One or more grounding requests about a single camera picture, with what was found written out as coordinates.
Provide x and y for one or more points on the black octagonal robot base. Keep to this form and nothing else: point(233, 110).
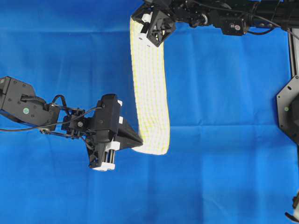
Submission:
point(288, 109)

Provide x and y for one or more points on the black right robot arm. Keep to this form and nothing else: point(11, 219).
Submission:
point(238, 17)

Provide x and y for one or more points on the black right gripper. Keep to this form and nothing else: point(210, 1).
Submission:
point(157, 20)

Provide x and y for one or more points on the aluminium frame rail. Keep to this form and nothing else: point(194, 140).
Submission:
point(294, 55)

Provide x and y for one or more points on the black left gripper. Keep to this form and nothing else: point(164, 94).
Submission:
point(108, 134)

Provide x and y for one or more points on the yellow checked towel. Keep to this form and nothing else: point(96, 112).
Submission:
point(150, 93)

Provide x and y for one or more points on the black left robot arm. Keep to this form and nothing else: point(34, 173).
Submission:
point(19, 103)

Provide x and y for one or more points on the black clamp at corner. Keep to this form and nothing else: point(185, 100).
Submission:
point(295, 205)

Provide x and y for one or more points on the blue table cloth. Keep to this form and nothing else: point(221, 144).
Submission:
point(228, 162)

